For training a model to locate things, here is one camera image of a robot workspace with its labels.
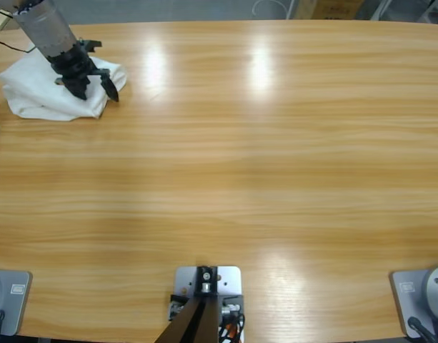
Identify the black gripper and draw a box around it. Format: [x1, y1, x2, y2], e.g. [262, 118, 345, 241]
[46, 41, 121, 104]

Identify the white t-shirt with black logo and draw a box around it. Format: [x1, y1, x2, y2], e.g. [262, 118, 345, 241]
[0, 49, 129, 122]

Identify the white mounting block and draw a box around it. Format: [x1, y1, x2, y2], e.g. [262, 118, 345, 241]
[167, 265, 247, 343]

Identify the brown cardboard box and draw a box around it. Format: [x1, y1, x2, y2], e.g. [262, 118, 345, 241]
[293, 0, 366, 21]

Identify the dark background equipment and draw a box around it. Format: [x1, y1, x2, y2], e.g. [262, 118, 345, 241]
[357, 0, 438, 25]

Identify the round grey base disc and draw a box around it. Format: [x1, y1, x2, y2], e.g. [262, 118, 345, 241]
[420, 264, 438, 319]

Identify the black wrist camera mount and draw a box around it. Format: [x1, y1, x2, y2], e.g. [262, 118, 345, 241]
[77, 38, 103, 54]

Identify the thin white cable loop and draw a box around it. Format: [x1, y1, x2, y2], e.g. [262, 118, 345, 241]
[252, 0, 287, 17]

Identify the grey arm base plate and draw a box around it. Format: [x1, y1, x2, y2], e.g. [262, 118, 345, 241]
[389, 266, 438, 339]
[0, 269, 33, 337]

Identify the dark camera post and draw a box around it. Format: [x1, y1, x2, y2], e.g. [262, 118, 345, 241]
[157, 265, 219, 343]

